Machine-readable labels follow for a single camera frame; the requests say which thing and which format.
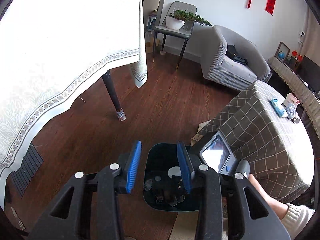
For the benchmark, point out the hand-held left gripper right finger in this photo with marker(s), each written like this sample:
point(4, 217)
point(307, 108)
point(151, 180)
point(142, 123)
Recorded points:
point(185, 167)

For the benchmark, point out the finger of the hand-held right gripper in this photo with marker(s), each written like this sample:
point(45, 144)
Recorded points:
point(158, 187)
point(178, 187)

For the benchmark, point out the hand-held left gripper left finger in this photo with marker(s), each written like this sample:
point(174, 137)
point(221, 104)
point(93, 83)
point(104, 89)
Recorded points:
point(133, 167)

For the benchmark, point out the white round lid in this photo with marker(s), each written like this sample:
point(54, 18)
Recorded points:
point(173, 172)

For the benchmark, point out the dark trash bin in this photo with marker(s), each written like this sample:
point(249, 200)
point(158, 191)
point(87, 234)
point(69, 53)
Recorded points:
point(160, 160)

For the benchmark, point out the person's right forearm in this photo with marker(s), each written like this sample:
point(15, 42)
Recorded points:
point(270, 202)

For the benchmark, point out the flat cardboard piece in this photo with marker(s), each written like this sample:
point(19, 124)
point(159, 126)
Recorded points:
point(200, 132)

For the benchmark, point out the beige floor mat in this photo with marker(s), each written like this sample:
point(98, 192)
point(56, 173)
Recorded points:
point(183, 225)

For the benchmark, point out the grey checked tablecloth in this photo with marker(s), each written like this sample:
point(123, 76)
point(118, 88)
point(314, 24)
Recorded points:
point(262, 135)

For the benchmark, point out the blue wet wipes pack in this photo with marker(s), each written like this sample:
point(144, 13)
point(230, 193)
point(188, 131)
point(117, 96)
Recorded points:
point(278, 108)

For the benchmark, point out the black table leg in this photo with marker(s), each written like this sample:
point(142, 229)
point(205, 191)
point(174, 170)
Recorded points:
point(112, 92)

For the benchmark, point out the small grey roll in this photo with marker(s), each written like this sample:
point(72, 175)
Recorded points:
point(296, 121)

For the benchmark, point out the crumpled pale blue paper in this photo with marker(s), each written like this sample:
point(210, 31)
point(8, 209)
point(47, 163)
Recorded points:
point(291, 111)

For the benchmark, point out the pink cardboard box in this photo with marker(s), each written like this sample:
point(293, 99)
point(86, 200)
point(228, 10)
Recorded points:
point(291, 99)

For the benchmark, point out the grey armchair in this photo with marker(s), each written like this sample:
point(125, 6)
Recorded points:
point(215, 55)

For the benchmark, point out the black bag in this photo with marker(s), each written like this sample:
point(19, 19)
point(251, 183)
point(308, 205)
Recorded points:
point(236, 56)

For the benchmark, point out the dark ribbed floor mat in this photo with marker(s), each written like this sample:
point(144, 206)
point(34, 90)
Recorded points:
point(27, 170)

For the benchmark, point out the framed globe picture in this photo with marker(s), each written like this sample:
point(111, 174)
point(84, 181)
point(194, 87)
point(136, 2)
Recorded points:
point(282, 53)

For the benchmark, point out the black monitor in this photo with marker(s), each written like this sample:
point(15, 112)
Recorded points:
point(311, 72)

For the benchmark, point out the small red flags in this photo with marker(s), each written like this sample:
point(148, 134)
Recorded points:
point(297, 55)

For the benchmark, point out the potted plant white pot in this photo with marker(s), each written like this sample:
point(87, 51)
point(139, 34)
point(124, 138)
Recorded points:
point(175, 23)

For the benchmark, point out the white patterned tablecloth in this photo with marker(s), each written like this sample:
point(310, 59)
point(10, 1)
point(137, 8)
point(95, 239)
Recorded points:
point(62, 42)

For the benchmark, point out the grey dining chair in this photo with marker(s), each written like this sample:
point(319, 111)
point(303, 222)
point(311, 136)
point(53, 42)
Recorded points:
point(180, 7)

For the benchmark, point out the beige curtain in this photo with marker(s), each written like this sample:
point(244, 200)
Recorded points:
point(313, 35)

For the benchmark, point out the white security camera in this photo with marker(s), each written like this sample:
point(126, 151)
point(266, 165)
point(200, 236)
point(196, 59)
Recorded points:
point(302, 36)

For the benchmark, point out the red wall scroll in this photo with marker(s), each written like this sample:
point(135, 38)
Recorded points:
point(270, 3)

